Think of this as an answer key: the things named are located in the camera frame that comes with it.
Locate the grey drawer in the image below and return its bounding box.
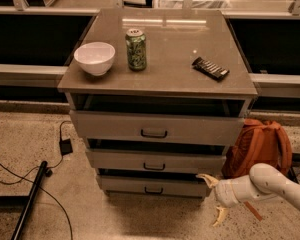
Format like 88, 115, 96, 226
86, 149, 225, 174
96, 175, 211, 198
70, 110, 243, 146

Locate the grey middle drawer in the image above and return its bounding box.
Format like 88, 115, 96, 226
86, 149, 225, 174

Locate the black cable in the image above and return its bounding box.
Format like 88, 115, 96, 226
0, 120, 74, 240

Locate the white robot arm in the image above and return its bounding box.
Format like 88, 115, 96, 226
196, 163, 300, 227

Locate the green soda can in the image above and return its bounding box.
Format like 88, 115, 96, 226
125, 28, 147, 71

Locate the grey bottom drawer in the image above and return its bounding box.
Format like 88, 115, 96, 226
96, 175, 211, 198

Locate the black snack bar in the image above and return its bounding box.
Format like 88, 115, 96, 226
192, 57, 230, 82

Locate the grey drawer cabinet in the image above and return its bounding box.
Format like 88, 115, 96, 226
59, 9, 257, 183

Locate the black power adapter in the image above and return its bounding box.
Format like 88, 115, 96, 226
59, 139, 73, 156

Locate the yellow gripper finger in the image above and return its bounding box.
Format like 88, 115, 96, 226
196, 174, 219, 188
213, 206, 229, 227

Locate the orange backpack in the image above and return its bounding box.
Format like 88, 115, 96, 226
222, 119, 292, 179

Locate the white bowl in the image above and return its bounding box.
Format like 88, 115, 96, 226
74, 42, 116, 76

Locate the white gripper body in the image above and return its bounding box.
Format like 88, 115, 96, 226
214, 180, 239, 208

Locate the black pole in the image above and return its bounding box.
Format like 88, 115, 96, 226
11, 161, 48, 240

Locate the grey top drawer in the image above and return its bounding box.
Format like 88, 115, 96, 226
70, 110, 243, 146

